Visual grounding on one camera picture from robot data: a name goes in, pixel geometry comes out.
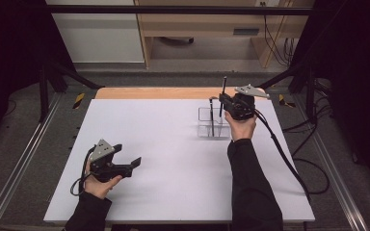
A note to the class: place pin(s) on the yellow black tape strip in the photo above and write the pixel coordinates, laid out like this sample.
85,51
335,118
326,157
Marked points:
282,101
79,100

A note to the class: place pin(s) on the black curtain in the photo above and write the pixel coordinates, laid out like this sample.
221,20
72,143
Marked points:
9,48
356,64

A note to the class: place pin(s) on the black metal frame stand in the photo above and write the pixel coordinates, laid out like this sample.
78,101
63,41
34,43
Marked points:
44,96
310,96

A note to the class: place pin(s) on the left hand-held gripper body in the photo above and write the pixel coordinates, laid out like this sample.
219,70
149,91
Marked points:
102,150

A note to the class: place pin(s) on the white table board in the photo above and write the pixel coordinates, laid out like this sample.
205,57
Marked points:
173,192

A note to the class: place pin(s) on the clear plastic organizer box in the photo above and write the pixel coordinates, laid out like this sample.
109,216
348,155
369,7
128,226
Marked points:
205,128

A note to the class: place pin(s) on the aluminium rail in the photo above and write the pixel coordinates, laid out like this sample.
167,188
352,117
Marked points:
19,163
337,179

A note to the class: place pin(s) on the white cabinet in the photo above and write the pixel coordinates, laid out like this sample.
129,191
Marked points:
99,35

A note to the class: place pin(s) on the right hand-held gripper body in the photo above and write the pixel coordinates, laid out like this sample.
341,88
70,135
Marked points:
242,107

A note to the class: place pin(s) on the person's left hand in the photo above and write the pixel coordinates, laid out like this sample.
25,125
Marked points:
99,189

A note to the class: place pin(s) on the person's right hand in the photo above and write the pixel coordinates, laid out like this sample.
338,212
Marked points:
242,128

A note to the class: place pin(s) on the wooden desk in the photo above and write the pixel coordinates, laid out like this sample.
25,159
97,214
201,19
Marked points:
205,22

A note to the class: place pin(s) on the black metal crossbar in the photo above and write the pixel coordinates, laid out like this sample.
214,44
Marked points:
173,9

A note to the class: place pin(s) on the wooden table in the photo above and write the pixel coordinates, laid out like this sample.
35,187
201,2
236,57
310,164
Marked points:
157,93

